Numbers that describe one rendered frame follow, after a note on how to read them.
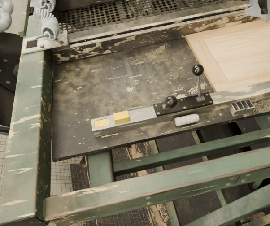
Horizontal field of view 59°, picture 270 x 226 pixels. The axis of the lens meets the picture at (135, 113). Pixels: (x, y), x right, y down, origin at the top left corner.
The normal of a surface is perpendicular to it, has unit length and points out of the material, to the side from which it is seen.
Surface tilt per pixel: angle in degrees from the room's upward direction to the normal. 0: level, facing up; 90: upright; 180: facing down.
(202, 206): 0
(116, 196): 54
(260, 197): 0
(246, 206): 0
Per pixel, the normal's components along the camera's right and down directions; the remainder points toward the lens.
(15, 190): -0.09, -0.59
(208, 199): -0.84, -0.18
